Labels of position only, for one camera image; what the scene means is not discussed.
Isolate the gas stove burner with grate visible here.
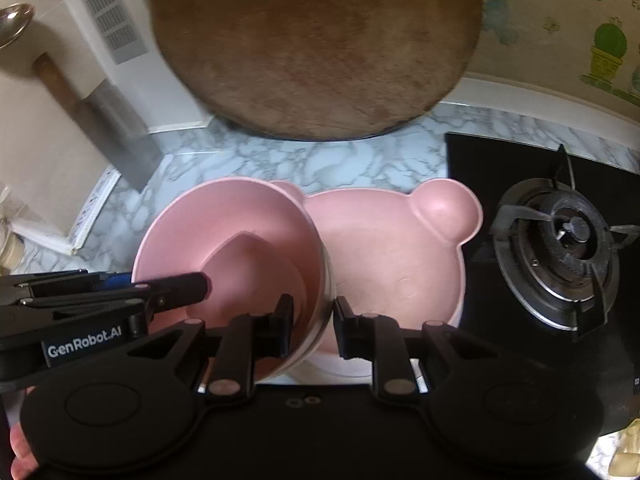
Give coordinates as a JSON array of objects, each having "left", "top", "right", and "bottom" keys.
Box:
[{"left": 490, "top": 145, "right": 638, "bottom": 343}]

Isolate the white marked strip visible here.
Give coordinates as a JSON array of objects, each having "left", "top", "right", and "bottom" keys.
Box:
[{"left": 10, "top": 167, "right": 122, "bottom": 256}]

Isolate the cactus wall sticker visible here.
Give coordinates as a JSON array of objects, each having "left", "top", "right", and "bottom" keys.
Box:
[{"left": 465, "top": 0, "right": 640, "bottom": 111}]

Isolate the pink bear-shaped plate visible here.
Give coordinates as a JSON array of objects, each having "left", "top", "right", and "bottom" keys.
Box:
[
  {"left": 270, "top": 178, "right": 483, "bottom": 361},
  {"left": 290, "top": 305, "right": 468, "bottom": 378}
]

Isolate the cleaver with wooden handle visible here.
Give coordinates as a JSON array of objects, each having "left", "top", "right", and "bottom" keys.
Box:
[{"left": 32, "top": 52, "right": 160, "bottom": 192}]

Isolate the black glass gas stove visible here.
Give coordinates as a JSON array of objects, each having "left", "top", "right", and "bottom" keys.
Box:
[{"left": 444, "top": 132, "right": 640, "bottom": 436}]

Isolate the round wooden cutting board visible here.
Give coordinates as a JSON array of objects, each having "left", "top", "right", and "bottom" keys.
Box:
[{"left": 150, "top": 0, "right": 483, "bottom": 142}]

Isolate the white pillar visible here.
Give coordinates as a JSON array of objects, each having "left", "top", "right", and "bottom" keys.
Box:
[{"left": 47, "top": 0, "right": 216, "bottom": 133}]

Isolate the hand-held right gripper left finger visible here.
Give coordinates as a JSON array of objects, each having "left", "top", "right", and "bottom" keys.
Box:
[{"left": 127, "top": 294, "right": 296, "bottom": 403}]

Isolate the person's left hand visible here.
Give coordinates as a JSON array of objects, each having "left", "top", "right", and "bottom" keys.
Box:
[{"left": 9, "top": 385, "right": 41, "bottom": 480}]

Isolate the grey vent grille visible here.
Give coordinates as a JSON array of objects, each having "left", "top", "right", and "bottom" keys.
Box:
[{"left": 67, "top": 0, "right": 150, "bottom": 65}]

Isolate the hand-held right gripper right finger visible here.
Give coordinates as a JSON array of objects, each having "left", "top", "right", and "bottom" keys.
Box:
[{"left": 332, "top": 296, "right": 501, "bottom": 403}]

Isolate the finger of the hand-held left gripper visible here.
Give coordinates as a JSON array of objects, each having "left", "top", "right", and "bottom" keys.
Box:
[
  {"left": 0, "top": 269, "right": 133, "bottom": 306},
  {"left": 20, "top": 272, "right": 211, "bottom": 314}
]

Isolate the metal spoon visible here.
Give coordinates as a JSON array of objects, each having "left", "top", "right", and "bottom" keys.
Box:
[{"left": 0, "top": 2, "right": 36, "bottom": 51}]

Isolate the pink bowl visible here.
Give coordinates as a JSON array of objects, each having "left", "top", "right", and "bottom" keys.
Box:
[{"left": 131, "top": 177, "right": 328, "bottom": 376}]

